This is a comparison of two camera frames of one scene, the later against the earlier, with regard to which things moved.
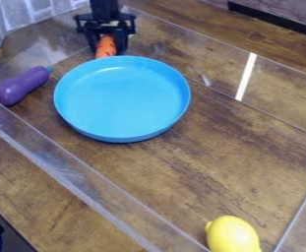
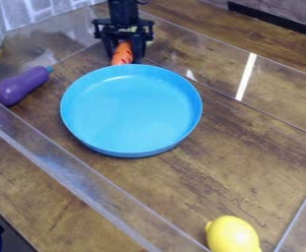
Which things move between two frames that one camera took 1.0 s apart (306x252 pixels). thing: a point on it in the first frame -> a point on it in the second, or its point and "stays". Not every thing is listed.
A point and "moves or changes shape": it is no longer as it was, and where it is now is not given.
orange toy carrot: [107, 47] moves or changes shape
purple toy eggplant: [14, 90] stays
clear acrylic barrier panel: [142, 221] stays
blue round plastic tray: [119, 98] moves or changes shape
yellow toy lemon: [230, 234] stays
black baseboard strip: [274, 20] stays
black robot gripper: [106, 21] -> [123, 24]
